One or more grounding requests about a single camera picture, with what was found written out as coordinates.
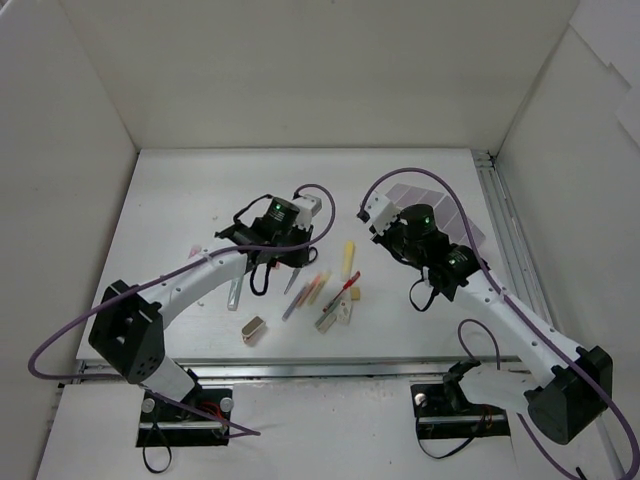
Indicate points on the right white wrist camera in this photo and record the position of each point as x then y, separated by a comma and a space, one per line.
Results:
379, 212

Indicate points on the purple pastel highlighter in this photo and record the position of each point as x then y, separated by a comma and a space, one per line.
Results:
291, 307

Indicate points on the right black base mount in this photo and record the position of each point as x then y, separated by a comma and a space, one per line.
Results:
442, 411

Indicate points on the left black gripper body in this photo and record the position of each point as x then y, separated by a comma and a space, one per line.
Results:
270, 248

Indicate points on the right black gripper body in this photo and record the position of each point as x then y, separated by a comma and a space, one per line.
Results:
393, 236

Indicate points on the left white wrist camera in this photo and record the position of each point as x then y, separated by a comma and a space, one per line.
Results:
308, 207

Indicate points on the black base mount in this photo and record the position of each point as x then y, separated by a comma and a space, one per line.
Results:
442, 411
163, 424

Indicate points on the black handled scissors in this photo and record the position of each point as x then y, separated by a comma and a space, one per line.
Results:
293, 277

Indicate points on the purple divided organizer box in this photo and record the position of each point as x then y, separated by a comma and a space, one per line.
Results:
447, 216

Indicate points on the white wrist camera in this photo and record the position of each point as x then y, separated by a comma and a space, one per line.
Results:
379, 212
308, 207

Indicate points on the white eraser with label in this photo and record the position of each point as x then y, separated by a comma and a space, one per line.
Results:
343, 310

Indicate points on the green pastel marker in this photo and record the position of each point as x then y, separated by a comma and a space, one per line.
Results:
324, 323

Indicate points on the yellow pastel highlighter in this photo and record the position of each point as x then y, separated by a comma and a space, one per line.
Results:
320, 290

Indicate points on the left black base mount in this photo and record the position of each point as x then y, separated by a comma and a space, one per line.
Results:
163, 424

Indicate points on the orange pastel highlighter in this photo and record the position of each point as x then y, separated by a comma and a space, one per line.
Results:
306, 295

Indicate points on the tan eraser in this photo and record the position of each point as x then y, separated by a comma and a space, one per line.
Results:
355, 293

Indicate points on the red gel pen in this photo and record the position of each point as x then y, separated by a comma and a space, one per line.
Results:
347, 285

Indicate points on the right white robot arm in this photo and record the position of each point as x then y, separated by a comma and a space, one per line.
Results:
564, 394

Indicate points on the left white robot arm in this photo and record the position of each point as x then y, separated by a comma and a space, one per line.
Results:
129, 334

